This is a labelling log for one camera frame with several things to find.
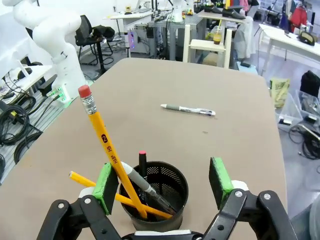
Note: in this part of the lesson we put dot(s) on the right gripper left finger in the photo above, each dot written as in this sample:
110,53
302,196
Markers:
105,190

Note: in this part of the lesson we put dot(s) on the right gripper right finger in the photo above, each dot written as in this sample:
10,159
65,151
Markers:
221,180

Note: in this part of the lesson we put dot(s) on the yellow HB pencil red eraser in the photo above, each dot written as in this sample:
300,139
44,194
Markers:
105,135

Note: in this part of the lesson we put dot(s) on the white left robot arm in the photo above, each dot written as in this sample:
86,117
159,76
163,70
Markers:
55,32

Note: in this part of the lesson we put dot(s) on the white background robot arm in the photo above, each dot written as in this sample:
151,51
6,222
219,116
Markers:
178,10

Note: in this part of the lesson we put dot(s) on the grey white pen in cup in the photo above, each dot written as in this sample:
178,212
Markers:
140,181

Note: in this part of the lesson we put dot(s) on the black pen red end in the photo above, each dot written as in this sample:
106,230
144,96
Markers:
143,165

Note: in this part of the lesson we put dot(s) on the black mesh pen holder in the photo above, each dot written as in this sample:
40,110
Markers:
172,180

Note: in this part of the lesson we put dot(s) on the white pen gray grip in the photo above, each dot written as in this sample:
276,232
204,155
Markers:
187,109

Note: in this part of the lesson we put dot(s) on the clear plastic box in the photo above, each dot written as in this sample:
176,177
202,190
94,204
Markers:
290,112

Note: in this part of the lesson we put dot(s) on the yellow green paper bag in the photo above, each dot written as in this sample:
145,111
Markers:
280,92

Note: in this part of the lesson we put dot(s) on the white wooden stool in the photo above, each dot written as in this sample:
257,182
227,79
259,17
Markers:
205,45

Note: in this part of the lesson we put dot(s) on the white low shelf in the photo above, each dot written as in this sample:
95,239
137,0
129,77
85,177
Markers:
30,75

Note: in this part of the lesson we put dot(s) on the plastic cup with drink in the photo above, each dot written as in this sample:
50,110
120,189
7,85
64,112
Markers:
217,38

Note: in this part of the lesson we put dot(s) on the white hanging garment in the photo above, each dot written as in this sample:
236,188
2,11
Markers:
246,37

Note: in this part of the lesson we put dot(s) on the white long table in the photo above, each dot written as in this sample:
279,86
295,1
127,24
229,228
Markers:
280,41

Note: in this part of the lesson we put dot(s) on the computer tower with lights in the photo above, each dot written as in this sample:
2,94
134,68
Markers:
137,37

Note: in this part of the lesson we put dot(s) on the black cloth bundle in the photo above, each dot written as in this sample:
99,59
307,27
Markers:
103,31

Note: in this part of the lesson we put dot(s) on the black office chair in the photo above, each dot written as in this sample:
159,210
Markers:
83,30

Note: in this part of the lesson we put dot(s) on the gray table with shoes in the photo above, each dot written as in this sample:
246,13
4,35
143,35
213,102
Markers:
220,16

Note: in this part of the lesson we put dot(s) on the black bag yellow trim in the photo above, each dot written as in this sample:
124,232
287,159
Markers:
308,38

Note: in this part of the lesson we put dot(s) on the black leather shoe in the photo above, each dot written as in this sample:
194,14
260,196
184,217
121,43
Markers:
233,13
212,10

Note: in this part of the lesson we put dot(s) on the white desk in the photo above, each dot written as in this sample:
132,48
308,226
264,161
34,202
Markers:
130,16

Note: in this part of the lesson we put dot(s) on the red garment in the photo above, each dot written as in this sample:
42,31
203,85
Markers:
298,15

